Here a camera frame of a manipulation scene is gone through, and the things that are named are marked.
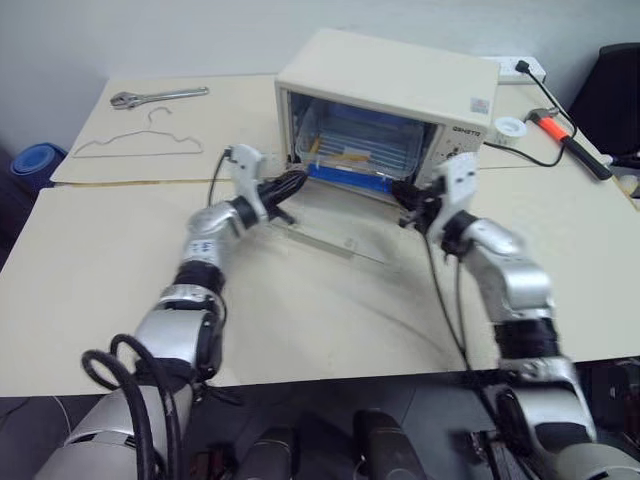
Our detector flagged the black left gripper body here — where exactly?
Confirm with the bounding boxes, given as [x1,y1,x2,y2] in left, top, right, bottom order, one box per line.
[255,175,296,225]

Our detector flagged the black oven power cable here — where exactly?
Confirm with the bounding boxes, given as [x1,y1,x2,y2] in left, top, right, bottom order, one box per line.
[481,59,578,168]

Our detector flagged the orange-handled hammer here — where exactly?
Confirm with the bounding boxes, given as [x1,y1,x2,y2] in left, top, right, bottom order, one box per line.
[523,105,614,182]

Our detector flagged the blue round container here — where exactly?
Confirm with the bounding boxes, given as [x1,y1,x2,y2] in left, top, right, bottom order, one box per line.
[10,142,69,177]

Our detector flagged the white power strip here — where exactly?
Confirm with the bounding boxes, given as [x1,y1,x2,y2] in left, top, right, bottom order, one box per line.
[481,55,548,86]

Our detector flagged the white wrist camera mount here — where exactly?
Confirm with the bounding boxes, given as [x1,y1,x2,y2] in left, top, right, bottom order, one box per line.
[225,143,270,222]
[429,151,481,242]

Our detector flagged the silver adjustable wrench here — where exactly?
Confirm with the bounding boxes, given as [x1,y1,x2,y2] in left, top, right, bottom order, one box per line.
[109,86,211,112]

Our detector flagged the glass oven door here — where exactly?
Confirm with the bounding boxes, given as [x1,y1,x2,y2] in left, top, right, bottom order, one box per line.
[263,188,407,267]

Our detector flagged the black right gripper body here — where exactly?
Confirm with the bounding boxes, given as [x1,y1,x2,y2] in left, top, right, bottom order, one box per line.
[399,185,445,230]

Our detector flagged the white tape roll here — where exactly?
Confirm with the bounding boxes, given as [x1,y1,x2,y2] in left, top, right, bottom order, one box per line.
[493,115,529,145]

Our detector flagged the black chair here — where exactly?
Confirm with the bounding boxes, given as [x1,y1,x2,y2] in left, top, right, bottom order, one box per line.
[568,42,640,157]

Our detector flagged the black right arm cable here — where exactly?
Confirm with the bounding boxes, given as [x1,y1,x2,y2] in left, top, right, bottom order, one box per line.
[422,232,476,372]

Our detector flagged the wire clothes hanger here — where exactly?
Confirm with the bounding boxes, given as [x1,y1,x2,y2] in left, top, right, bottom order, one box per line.
[72,106,205,160]

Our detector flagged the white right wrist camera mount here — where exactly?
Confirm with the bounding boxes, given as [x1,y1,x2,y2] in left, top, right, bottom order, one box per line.
[429,151,481,242]

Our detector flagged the dark rounded shape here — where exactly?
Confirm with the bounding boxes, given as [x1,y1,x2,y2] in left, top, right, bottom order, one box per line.
[352,408,427,480]
[248,424,301,480]

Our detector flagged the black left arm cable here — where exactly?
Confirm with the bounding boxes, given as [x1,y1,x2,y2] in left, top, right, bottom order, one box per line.
[81,333,185,480]

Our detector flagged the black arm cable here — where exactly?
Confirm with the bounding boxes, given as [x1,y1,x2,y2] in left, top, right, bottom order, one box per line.
[422,232,476,372]
[81,333,185,480]

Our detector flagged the cream toaster oven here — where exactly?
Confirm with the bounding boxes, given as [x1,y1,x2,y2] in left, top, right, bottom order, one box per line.
[273,28,502,211]

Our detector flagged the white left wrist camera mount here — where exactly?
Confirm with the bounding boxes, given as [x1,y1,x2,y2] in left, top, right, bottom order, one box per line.
[225,143,270,222]

